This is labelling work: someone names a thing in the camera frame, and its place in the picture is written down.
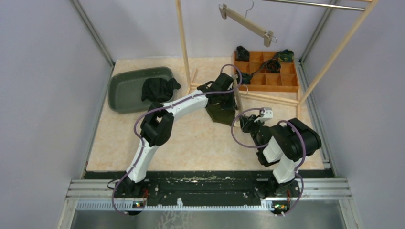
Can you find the dark rolled sock centre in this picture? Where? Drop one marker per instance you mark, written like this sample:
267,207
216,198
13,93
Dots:
273,66

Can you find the grey-green plastic tub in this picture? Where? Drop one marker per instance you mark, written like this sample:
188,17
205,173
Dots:
125,89

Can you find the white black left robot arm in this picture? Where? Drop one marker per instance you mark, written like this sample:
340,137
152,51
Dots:
157,123

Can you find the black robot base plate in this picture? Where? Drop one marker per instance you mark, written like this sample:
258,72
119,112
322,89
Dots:
207,188

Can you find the orange wooden compartment tray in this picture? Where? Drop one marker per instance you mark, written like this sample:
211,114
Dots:
266,82

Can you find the hanging beige clip hanger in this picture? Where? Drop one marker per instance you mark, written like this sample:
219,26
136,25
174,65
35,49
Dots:
267,35

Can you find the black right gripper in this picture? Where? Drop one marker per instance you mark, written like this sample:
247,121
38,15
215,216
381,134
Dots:
247,122

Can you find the black striped garment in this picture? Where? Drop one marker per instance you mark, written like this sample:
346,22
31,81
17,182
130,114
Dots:
159,89

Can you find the long dark patterned sock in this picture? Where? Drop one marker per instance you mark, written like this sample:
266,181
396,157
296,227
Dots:
285,57

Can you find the dark rolled sock far left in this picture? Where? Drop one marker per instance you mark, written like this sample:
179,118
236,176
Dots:
242,54

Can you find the beige clip hanger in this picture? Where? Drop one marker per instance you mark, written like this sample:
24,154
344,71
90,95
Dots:
267,35
238,99

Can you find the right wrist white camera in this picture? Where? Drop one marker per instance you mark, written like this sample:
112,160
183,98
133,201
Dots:
266,113

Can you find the green underwear with cream waistband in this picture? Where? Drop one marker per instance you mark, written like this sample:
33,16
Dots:
221,115

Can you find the aluminium front rail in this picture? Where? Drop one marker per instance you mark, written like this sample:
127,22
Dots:
94,194

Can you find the light wooden clothes rack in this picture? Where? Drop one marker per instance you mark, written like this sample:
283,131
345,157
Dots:
298,99

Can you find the dark rolled sock front left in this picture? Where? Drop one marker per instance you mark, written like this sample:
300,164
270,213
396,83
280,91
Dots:
246,78

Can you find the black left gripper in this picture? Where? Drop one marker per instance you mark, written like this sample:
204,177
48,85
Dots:
232,105

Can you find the dark rolled sock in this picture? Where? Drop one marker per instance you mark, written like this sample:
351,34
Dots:
242,54
273,66
246,78

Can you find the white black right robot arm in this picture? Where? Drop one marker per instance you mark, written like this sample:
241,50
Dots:
286,144

